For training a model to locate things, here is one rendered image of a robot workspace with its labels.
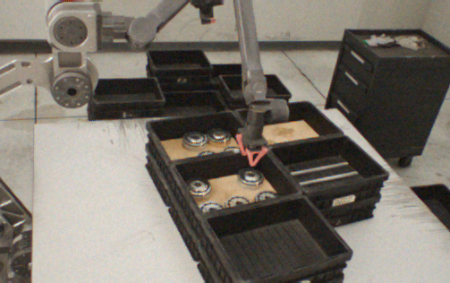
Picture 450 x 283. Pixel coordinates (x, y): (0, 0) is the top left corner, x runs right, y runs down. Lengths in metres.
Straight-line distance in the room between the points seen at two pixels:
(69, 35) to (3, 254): 1.30
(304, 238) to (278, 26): 3.71
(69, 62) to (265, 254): 0.94
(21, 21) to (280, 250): 3.48
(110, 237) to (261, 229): 0.54
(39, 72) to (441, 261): 1.64
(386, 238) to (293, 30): 3.56
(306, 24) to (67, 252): 4.06
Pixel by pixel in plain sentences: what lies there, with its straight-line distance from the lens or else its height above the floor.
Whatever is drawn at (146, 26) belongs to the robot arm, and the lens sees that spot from 1.53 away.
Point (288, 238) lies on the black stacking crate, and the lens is 1.78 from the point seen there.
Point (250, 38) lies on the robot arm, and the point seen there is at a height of 1.43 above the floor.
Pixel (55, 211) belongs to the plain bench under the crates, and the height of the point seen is 0.70.
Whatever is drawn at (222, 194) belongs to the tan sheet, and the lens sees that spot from 1.90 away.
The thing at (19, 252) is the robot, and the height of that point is 0.40.
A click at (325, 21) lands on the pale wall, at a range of 5.50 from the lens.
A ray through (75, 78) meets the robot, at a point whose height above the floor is 1.19.
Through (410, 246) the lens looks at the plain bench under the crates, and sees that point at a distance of 2.13.
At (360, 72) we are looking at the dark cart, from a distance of 3.40.
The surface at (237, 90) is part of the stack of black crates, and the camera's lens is 3.36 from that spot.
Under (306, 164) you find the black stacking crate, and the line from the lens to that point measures 2.15.
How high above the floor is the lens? 2.03
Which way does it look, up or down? 33 degrees down
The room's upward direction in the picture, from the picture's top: 8 degrees clockwise
